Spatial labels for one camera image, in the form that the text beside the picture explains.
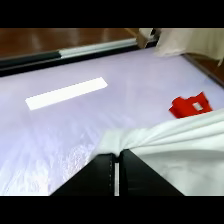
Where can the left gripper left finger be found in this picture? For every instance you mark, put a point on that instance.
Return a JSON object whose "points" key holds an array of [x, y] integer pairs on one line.
{"points": [[95, 178]]}

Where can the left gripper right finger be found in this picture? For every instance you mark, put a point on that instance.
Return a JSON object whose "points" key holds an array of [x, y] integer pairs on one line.
{"points": [[140, 178]]}

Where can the white T-shirt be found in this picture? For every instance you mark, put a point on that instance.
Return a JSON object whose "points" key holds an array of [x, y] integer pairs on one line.
{"points": [[186, 150]]}

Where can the white garment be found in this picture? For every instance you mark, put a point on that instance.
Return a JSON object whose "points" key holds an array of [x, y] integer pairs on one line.
{"points": [[190, 41]]}

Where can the red T-shirt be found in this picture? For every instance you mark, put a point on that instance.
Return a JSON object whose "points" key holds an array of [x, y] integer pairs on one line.
{"points": [[186, 108]]}

